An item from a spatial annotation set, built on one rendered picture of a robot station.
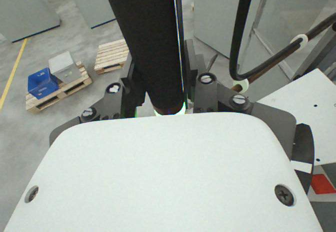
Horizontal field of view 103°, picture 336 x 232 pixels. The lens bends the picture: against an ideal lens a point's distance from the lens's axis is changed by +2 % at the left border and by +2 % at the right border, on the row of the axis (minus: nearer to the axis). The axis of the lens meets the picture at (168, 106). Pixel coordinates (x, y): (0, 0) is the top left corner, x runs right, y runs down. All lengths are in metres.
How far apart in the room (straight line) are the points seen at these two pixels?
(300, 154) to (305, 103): 0.27
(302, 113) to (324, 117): 0.05
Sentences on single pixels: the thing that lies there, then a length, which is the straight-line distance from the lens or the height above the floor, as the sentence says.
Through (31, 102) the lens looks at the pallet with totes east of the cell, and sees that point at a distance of 3.61.
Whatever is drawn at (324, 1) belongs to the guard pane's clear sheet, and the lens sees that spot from 1.11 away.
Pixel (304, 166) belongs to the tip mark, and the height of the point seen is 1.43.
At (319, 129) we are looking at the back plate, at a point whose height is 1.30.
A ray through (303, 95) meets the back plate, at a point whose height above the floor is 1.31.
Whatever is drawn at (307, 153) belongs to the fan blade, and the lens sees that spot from 0.36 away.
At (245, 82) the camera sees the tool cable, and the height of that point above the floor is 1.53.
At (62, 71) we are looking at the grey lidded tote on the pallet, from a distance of 3.17.
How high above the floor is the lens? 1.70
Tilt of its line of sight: 53 degrees down
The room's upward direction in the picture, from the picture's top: 15 degrees counter-clockwise
